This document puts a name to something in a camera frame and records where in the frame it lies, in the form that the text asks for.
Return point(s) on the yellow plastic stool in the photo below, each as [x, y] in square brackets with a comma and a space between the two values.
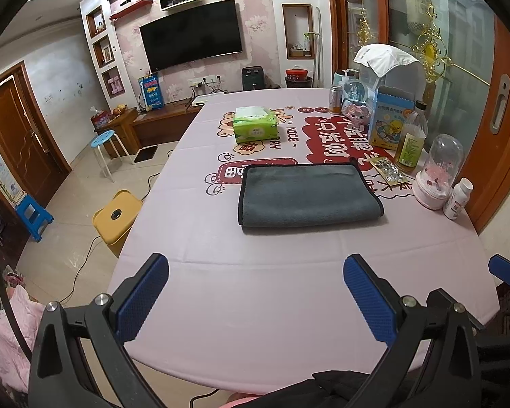
[117, 216]

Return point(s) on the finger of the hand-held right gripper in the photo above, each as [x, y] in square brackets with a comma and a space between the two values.
[508, 270]

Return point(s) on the green tissue pack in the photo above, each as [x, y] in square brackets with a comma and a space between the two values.
[255, 126]

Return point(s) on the fruit on cabinet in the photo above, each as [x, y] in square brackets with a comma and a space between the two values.
[119, 110]

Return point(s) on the black floor mat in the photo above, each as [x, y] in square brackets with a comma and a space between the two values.
[146, 154]

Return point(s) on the white mask on dispenser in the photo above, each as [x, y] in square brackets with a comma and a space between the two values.
[384, 59]

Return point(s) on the red wall shelf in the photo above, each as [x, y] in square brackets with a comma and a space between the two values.
[129, 9]

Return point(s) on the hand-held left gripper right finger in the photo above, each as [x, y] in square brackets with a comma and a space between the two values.
[369, 301]

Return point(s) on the grey towel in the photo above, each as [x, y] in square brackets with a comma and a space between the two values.
[310, 197]

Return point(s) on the glass dome with pink flowers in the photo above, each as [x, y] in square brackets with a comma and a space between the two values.
[440, 170]

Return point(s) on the blue printed sack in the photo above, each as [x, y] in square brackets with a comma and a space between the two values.
[151, 92]

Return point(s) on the dark air fryer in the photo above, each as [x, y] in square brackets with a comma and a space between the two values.
[250, 78]

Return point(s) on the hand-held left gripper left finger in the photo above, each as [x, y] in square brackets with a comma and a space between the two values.
[142, 297]

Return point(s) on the blue carton with duck print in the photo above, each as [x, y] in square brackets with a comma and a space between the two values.
[389, 121]

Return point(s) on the pink printed tablecloth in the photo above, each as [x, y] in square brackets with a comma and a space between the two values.
[246, 289]

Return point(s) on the black flat television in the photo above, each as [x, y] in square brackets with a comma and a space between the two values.
[191, 36]

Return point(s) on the clear bottle with green label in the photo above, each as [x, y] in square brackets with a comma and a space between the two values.
[410, 144]

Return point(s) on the white pill bottle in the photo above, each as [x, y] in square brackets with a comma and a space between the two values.
[457, 202]

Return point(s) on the wooden television cabinet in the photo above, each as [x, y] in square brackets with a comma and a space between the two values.
[153, 123]

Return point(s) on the white set-top box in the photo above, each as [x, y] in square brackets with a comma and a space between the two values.
[204, 100]

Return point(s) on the red and black pot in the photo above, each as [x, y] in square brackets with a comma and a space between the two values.
[298, 78]

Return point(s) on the red tissue box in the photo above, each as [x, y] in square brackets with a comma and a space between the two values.
[100, 120]

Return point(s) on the blue plastic step stool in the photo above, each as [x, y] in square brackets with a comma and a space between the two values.
[32, 214]

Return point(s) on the round blue stool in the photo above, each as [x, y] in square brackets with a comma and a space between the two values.
[104, 139]

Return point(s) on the glass door with gold ornament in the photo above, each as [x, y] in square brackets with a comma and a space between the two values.
[450, 51]

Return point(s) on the brown wooden door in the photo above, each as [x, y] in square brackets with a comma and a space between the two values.
[19, 136]

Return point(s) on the silver blister pack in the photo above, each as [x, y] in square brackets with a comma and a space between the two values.
[389, 171]

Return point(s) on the pink clothing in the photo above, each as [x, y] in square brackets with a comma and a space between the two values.
[8, 340]

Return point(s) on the orange drink can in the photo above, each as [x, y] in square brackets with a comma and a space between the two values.
[335, 100]

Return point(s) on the pink snow globe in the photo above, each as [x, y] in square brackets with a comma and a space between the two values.
[357, 106]

